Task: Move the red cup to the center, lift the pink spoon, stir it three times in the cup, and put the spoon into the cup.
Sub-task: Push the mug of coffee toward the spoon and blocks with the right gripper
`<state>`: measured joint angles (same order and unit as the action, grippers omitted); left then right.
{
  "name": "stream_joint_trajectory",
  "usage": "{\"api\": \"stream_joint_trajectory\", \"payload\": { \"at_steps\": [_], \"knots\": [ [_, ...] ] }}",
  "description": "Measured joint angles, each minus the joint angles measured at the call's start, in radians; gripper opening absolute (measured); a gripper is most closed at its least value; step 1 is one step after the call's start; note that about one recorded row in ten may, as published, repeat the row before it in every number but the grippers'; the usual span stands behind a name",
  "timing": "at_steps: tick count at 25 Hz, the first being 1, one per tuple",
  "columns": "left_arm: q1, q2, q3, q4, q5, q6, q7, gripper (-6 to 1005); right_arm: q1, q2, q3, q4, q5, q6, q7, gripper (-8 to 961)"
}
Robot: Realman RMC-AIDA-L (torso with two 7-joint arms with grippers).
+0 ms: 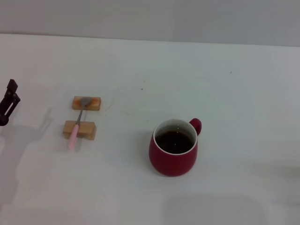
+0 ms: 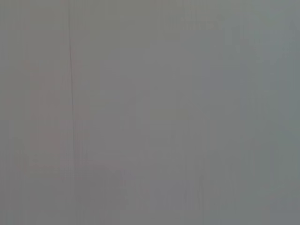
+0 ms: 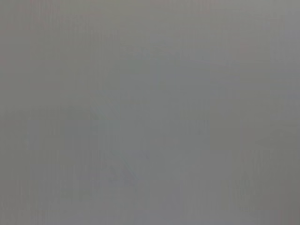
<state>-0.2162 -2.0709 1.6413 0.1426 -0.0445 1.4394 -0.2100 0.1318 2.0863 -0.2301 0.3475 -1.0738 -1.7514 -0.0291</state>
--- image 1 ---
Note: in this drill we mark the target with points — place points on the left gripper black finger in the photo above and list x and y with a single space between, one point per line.
11 98

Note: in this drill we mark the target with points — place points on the red ceramic cup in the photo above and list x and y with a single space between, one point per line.
172 162

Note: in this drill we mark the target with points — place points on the notched plain wooden block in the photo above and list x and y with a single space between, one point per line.
87 131

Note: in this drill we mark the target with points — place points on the orange stained wooden block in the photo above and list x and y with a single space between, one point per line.
96 104

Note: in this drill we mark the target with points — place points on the dark coffee liquid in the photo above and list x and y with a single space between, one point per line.
174 141

